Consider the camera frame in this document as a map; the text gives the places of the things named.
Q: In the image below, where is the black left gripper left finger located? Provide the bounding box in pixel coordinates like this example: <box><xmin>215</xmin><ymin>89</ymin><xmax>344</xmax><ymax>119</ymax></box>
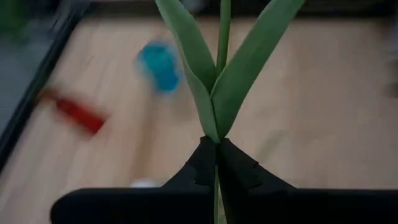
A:
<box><xmin>50</xmin><ymin>136</ymin><xmax>218</xmax><ymax>224</ymax></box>

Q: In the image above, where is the black aluminium table frame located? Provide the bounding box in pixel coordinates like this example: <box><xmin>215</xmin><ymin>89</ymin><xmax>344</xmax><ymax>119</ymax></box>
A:
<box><xmin>0</xmin><ymin>0</ymin><xmax>398</xmax><ymax>170</ymax></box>

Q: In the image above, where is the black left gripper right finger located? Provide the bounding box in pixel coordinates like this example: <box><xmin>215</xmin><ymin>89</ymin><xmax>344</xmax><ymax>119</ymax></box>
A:
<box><xmin>217</xmin><ymin>138</ymin><xmax>398</xmax><ymax>224</ymax></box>

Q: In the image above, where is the red ribbed glass vase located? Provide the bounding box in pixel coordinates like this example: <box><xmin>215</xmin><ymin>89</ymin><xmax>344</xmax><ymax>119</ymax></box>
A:
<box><xmin>37</xmin><ymin>88</ymin><xmax>108</xmax><ymax>136</ymax></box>

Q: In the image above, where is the blue glass vase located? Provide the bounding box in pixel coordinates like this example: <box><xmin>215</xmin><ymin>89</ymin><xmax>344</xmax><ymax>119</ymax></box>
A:
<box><xmin>135</xmin><ymin>39</ymin><xmax>186</xmax><ymax>94</ymax></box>

